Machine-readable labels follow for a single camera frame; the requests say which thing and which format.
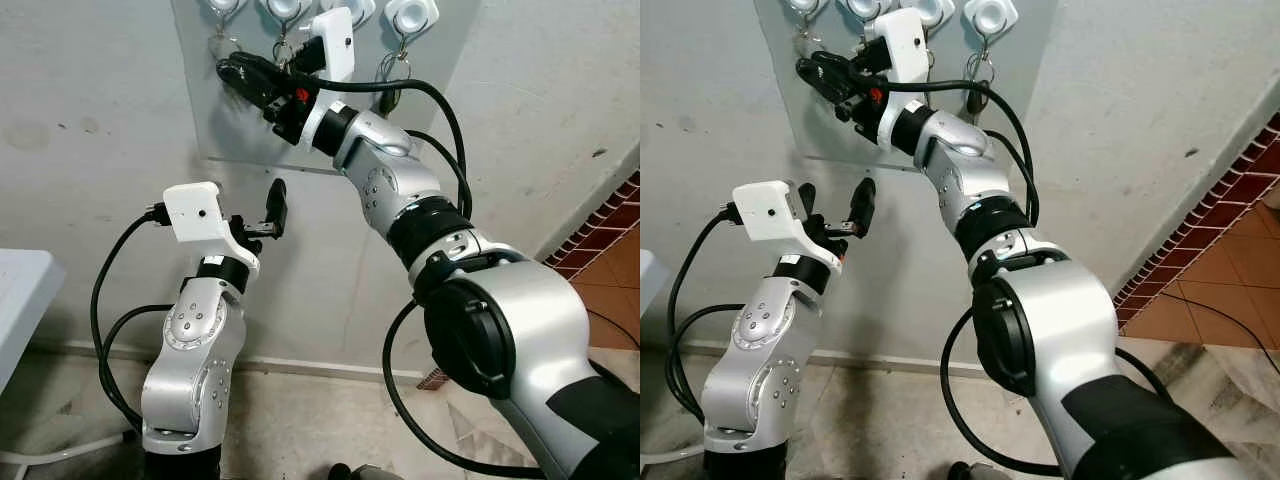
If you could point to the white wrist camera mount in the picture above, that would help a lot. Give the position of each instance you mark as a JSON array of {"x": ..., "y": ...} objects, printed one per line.
[
  {"x": 900, "y": 45},
  {"x": 195, "y": 212},
  {"x": 765, "y": 212},
  {"x": 330, "y": 45}
]

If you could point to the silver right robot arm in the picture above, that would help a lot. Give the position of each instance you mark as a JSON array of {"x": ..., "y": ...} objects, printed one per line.
[
  {"x": 520, "y": 330},
  {"x": 1060, "y": 330}
]

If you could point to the hanging dark key bunch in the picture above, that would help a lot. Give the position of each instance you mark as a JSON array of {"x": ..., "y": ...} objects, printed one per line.
[
  {"x": 976, "y": 85},
  {"x": 393, "y": 85}
]

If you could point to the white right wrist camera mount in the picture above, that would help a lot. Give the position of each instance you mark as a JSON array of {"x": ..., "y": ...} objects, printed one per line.
[
  {"x": 330, "y": 45},
  {"x": 900, "y": 45}
]

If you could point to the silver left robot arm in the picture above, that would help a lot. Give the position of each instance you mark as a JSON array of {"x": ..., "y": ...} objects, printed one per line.
[
  {"x": 190, "y": 370},
  {"x": 755, "y": 370}
]

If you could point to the white bar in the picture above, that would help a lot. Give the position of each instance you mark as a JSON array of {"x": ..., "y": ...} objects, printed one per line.
[
  {"x": 670, "y": 455},
  {"x": 60, "y": 451}
]

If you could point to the white wall hook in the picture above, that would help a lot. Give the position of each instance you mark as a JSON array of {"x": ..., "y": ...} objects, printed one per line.
[
  {"x": 362, "y": 8},
  {"x": 938, "y": 10},
  {"x": 222, "y": 5},
  {"x": 412, "y": 14},
  {"x": 866, "y": 6},
  {"x": 993, "y": 14},
  {"x": 285, "y": 8},
  {"x": 804, "y": 4}
]

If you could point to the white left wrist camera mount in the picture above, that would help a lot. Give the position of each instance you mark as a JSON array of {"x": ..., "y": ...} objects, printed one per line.
[
  {"x": 765, "y": 212},
  {"x": 195, "y": 212}
]

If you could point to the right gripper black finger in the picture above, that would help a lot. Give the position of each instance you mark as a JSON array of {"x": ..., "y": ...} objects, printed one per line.
[
  {"x": 250, "y": 68},
  {"x": 250, "y": 93},
  {"x": 828, "y": 69},
  {"x": 828, "y": 92}
]

